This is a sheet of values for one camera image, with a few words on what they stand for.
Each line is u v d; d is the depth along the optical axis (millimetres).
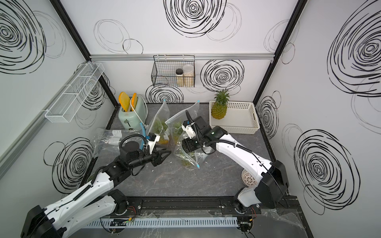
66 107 723
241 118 1126
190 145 665
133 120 926
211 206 753
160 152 657
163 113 807
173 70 886
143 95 1129
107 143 964
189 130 695
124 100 955
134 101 931
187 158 710
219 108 1014
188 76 846
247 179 820
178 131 805
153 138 643
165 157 695
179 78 850
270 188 392
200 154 733
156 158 644
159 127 839
